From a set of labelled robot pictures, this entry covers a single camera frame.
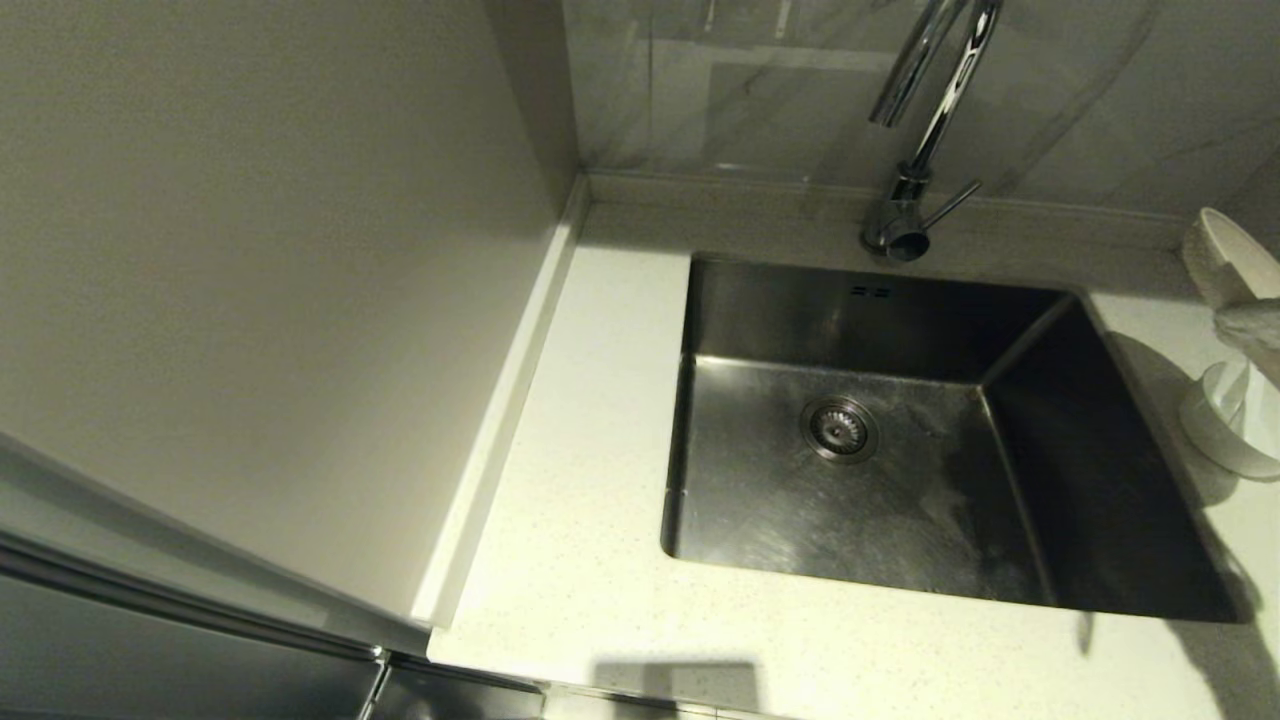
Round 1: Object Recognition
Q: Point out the white round plate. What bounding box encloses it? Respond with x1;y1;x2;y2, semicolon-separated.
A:
1182;207;1269;313

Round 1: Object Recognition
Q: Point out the white ceramic bowl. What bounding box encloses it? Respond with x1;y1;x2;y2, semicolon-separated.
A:
1178;358;1280;484

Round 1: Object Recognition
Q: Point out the stainless steel sink basin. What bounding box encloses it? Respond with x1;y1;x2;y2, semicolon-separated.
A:
660;252;1246;623

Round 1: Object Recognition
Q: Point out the chrome gooseneck faucet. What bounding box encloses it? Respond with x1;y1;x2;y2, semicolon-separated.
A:
862;0;1004;264

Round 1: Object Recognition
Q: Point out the round metal drain strainer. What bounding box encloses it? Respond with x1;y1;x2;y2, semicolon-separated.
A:
800;395;881;464

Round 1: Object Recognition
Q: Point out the stainless steel appliance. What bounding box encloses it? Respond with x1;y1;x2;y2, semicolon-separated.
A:
0;430;546;720

